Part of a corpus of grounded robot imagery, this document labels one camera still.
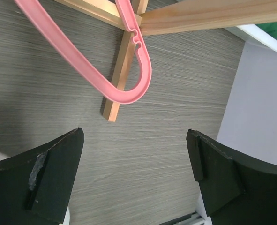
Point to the light pink hanger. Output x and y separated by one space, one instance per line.
120 13

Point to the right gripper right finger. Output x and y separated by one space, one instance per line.
236 189

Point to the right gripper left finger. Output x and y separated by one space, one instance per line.
36 185

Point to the white basket with clothes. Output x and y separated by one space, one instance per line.
261 36

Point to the wooden clothes rack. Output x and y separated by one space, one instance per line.
189 15

